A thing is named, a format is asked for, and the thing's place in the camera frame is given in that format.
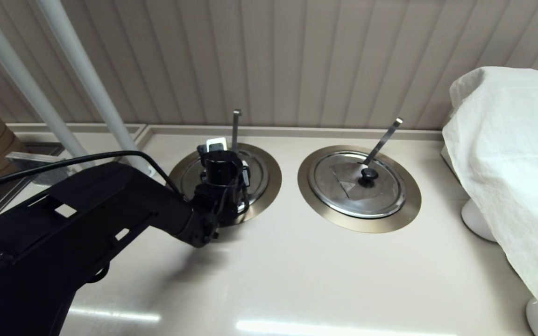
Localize hinged steel lid black knob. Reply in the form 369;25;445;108
308;151;406;218
183;149;269;215

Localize steel ladle hooked handle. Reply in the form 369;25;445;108
232;110;242;152

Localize grey white support pole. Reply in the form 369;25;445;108
35;0;153;175
0;0;94;168

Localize clear acrylic block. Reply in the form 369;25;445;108
7;152;83;185

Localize white woven cloth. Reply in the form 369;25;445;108
442;66;538;306

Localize bronze counter well ring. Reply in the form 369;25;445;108
297;145;422;233
169;143;283;228

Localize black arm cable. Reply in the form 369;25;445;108
0;150;185;199

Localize steel ladle flat handle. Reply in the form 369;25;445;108
362;118;404;166

